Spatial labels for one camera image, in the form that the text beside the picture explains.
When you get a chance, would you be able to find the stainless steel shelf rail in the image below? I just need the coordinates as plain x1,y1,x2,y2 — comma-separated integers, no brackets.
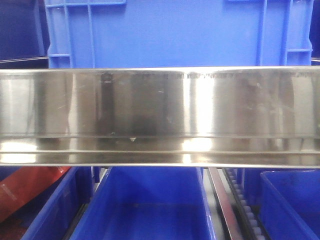
0,66,320,168

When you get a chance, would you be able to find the lower left blue bin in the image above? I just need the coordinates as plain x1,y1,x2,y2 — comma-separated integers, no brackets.
0,166,94,240

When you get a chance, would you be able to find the dark blue bin upper left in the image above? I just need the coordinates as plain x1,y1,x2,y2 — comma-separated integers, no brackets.
0,0,50,61

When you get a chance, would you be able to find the lower middle blue bin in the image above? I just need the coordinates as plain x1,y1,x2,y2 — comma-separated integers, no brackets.
71,166,216,240

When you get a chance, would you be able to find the red package in bin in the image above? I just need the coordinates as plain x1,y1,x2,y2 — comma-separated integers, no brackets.
0,165,72,224

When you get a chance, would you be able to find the steel roller track divider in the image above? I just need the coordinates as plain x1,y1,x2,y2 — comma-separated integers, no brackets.
204,167,269,240

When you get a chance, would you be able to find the lower right blue bin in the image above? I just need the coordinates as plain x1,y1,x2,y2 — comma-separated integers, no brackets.
241,168,320,240

